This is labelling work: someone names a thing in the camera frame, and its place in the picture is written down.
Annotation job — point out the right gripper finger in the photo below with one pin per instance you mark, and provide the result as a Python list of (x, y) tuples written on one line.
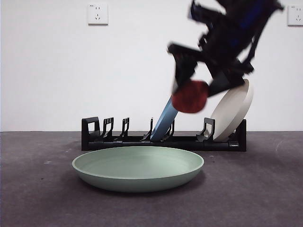
[(222, 82), (184, 68)]

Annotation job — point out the red apple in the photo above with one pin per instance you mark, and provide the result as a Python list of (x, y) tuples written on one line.
[(189, 98)]

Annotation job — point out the green round plate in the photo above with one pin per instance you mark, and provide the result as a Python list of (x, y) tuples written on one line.
[(137, 182)]

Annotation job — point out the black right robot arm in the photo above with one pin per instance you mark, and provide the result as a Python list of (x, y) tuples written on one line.
[(251, 8)]

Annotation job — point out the beige round plate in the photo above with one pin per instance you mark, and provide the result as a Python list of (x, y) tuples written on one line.
[(232, 113)]

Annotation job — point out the blue round plate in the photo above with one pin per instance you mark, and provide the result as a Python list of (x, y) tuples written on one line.
[(165, 118)]

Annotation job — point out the black plate rack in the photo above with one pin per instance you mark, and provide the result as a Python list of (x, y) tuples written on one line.
[(225, 146)]

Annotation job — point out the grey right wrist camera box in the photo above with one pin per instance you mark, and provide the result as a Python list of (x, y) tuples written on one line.
[(201, 10)]

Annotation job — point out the white wall socket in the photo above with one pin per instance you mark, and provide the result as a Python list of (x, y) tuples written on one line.
[(98, 14), (296, 15)]

